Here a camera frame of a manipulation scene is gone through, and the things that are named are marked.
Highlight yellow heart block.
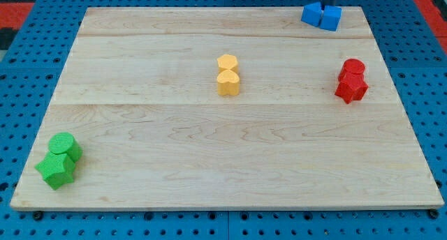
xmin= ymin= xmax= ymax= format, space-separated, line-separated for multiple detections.
xmin=217 ymin=70 xmax=240 ymax=96

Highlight green star block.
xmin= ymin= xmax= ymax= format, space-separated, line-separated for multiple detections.
xmin=35 ymin=152 xmax=75 ymax=190

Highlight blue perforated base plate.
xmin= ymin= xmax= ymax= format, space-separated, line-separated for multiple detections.
xmin=1 ymin=0 xmax=446 ymax=239

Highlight red star block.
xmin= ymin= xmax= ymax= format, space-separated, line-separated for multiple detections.
xmin=335 ymin=73 xmax=369 ymax=104

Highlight wooden board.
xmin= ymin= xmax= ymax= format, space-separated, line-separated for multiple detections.
xmin=10 ymin=7 xmax=444 ymax=211

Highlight green cylinder block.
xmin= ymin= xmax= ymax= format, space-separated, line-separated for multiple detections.
xmin=48 ymin=132 xmax=82 ymax=163

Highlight red cylinder block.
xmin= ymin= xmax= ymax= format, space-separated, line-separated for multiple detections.
xmin=338 ymin=58 xmax=366 ymax=82

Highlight blue cube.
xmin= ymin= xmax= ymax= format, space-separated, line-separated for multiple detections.
xmin=319 ymin=6 xmax=342 ymax=31

